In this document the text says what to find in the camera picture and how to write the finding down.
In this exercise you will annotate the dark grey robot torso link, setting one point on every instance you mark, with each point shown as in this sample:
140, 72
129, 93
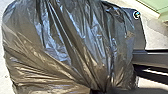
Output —
150, 58

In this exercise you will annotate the green framed glass door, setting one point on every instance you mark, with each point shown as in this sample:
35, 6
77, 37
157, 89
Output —
156, 5

